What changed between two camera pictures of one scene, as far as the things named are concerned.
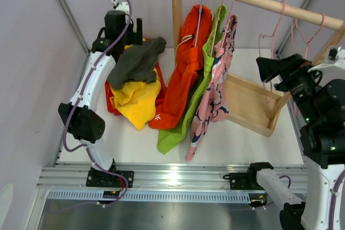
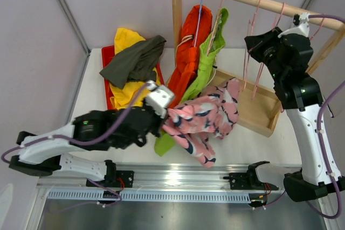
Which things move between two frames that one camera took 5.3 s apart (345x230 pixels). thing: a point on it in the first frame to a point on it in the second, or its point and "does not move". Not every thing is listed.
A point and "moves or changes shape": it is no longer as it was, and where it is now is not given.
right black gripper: (289, 68) to (257, 43)
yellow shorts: (138, 100) does not move
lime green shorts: (172, 137) to (164, 142)
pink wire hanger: (229, 19) to (251, 27)
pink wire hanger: (272, 37) moves or changes shape
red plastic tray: (108, 87) does not move
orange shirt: (196, 25) does not move
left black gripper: (135, 37) to (158, 119)
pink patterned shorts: (213, 104) to (214, 110)
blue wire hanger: (199, 13) does not move
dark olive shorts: (138, 63) does not move
